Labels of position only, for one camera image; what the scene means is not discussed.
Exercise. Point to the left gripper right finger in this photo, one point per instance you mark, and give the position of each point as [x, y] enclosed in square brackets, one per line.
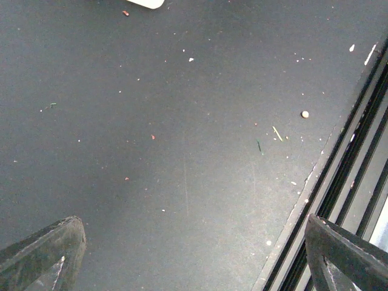
[340, 260]

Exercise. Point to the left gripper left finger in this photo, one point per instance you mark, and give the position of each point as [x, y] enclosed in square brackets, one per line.
[49, 259]

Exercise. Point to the white perforated plastic basket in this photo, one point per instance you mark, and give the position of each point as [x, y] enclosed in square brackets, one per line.
[151, 4]

